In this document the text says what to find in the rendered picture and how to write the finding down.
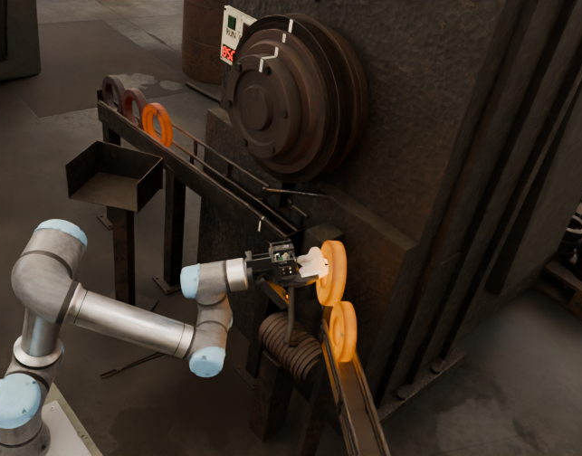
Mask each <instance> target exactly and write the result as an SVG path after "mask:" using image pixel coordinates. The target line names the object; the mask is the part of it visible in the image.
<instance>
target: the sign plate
mask: <svg viewBox="0 0 582 456"><path fill-rule="evenodd" d="M228 15H230V16H232V17H233V18H234V19H235V25H234V30H233V29H231V28H230V27H228V26H227V24H228ZM255 21H257V20H256V19H254V18H252V17H251V16H249V15H247V14H245V13H243V12H241V11H239V10H237V9H235V8H233V7H231V6H230V5H225V6H224V24H223V35H222V47H221V59H222V60H224V61H225V62H227V63H229V64H231V65H232V62H233V61H232V60H231V56H232V59H233V57H234V52H235V49H236V46H237V44H238V43H239V41H240V39H241V37H242V31H243V24H247V25H249V26H250V25H251V24H252V23H254V22H255ZM224 47H226V48H224ZM227 49H230V50H228V52H227ZM225 50H226V56H225V57H224V55H225V52H224V54H223V51H225ZM232 52H233V54H232ZM228 53H230V55H231V56H230V55H229V54H228ZM227 57H228V58H230V59H228V58H227Z"/></svg>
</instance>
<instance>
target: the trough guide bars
mask: <svg viewBox="0 0 582 456"><path fill-rule="evenodd" d="M321 321H322V325H320V328H321V332H320V340H319V342H320V345H321V344H322V343H323V339H324V343H325V347H326V350H327V354H328V358H329V364H330V367H331V371H332V374H333V378H334V382H335V386H336V389H337V393H338V397H339V400H338V404H337V408H336V413H337V416H339V415H340V413H341V411H342V414H343V418H344V422H345V425H346V429H347V433H348V439H349V443H350V447H351V450H352V454H353V456H362V453H361V450H360V446H359V443H358V437H357V434H356V430H355V426H354V423H353V420H352V416H351V412H350V409H349V406H348V399H347V397H346V393H345V389H344V385H343V383H342V379H341V375H340V371H339V366H338V362H337V358H336V356H335V352H334V348H333V346H332V342H331V338H330V334H329V329H328V325H327V321H326V319H322V320H321ZM352 362H353V366H354V368H355V371H356V375H357V378H358V383H359V386H360V389H361V393H362V395H363V398H364V402H365V405H366V406H365V410H366V413H367V415H368V416H369V420H370V422H371V425H372V428H373V432H374V434H375V437H376V441H377V446H378V449H379V452H380V455H381V456H390V453H389V450H388V447H387V444H386V439H385V436H384V434H383V431H382V427H381V424H380V421H379V419H378V416H377V411H376V407H375V405H374V402H373V397H372V394H371V393H370V391H369V387H368V384H367V379H366V377H365V374H364V371H363V367H362V365H361V362H360V359H359V356H358V351H357V348H355V352H354V356H353V357H352Z"/></svg>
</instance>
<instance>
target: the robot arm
mask: <svg viewBox="0 0 582 456"><path fill-rule="evenodd" d="M280 243H287V244H284V245H279V246H276V244H280ZM86 246H87V238H86V235H85V234H84V232H83V231H81V230H80V228H79V227H78V226H76V225H74V224H73V223H69V222H67V221H64V220H56V219H54V220H49V221H46V222H43V223H41V224H40V225H39V226H38V228H37V229H35V230H34V232H33V236H32V238H31V240H30V241H29V242H28V244H27V245H26V247H25V249H24V251H23V253H22V255H21V256H20V258H19V260H18V261H17V262H16V264H15V266H14V267H13V270H12V276H11V282H12V287H13V290H14V293H15V295H16V297H17V298H18V299H19V300H20V302H21V303H22V304H23V305H24V306H25V307H26V309H25V315H24V327H23V334H22V335H21V336H20V337H19V338H18V339H17V340H16V342H15V344H14V352H13V358H12V362H11V365H10V366H9V368H8V370H7V372H6V374H5V377H4V379H0V456H45V455H46V454H47V452H48V451H49V449H50V445H51V434H50V430H49V428H48V426H47V425H46V423H45V422H44V421H43V420H42V409H43V404H44V402H45V399H46V397H47V394H48V393H49V390H50V388H51V385H52V381H53V379H54V377H55V375H56V373H57V370H58V368H59V366H60V364H61V362H62V359H63V352H64V349H63V345H62V342H61V341H60V339H59V338H58V336H59V331H60V326H65V325H67V324H70V323H71V324H73V325H77V326H80V327H83V328H87V329H90V330H93V331H97V332H100V333H102V334H105V335H108V336H111V337H116V338H119V339H122V340H125V341H128V342H131V343H134V344H137V345H140V346H143V347H147V348H151V349H154V350H157V351H159V352H162V353H165V354H169V355H171V356H176V357H179V358H183V359H185V360H188V361H189V367H190V370H191V371H192V372H194V373H195V374H196V375H199V376H202V377H210V376H214V375H217V374H218V373H219V372H220V371H221V370H222V368H223V364H224V357H225V346H226V338H227V331H228V330H229V328H230V327H231V326H232V324H233V313H232V310H231V308H230V305H229V301H228V298H227V294H226V292H231V291H238V290H247V289H248V287H249V288H255V284H256V285H257V286H258V287H259V288H260V289H261V290H262V291H263V292H264V293H265V294H266V295H267V296H268V297H269V298H270V299H271V300H272V301H273V302H274V303H275V304H276V305H277V306H278V307H279V308H280V309H285V308H286V307H288V306H290V296H289V294H288V293H287V291H286V290H285V289H284V288H283V287H290V288H292V287H302V286H306V285H309V284H311V283H312V282H314V281H316V280H318V279H319V278H321V277H323V276H325V275H327V274H328V272H329V265H328V261H327V259H324V258H323V256H322V254H321V251H320V249H319V248H318V247H312V248H310V251H309V253H308V254H307V255H302V256H300V257H295V252H294V246H293V244H292V243H291V240H290V241H284V242H273V243H270V248H269V252H268V253H262V254H256V255H252V253H251V251H249V252H245V256H246V258H245V259H244V258H240V259H233V260H228V261H216V262H210V263H204V264H200V263H198V264H197V265H194V266H188V267H185V268H183V269H182V271H181V274H180V281H181V288H182V291H183V294H184V296H185V297H186V298H188V299H189V298H192V299H196V304H197V306H198V318H197V322H196V327H193V326H190V325H187V324H185V323H182V322H179V321H176V320H173V319H171V318H167V317H164V316H161V315H158V314H156V313H153V312H150V311H147V310H144V309H140V308H137V307H134V306H131V305H129V304H126V303H123V302H120V301H117V300H114V299H111V298H108V297H105V296H102V295H100V294H97V293H94V292H91V291H88V290H85V289H84V288H83V287H82V285H81V283H79V282H77V281H76V280H77V276H78V271H79V268H80V263H81V258H82V255H83V254H84V253H85V252H86V248H87V247H86ZM299 268H300V269H299ZM297 271H299V272H300V274H299V273H298V272H297Z"/></svg>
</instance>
